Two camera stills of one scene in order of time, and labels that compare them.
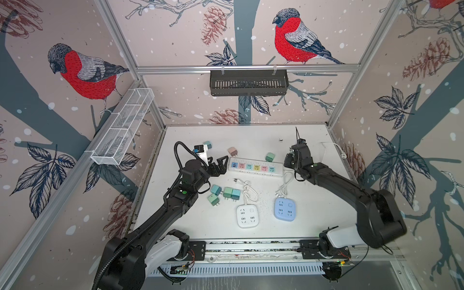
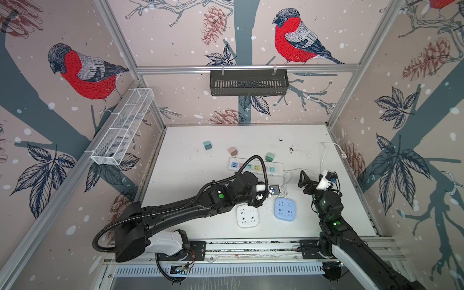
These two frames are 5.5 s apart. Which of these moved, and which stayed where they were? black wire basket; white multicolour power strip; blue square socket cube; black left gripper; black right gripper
Moved: black right gripper; black left gripper
Stayed: black wire basket; white multicolour power strip; blue square socket cube
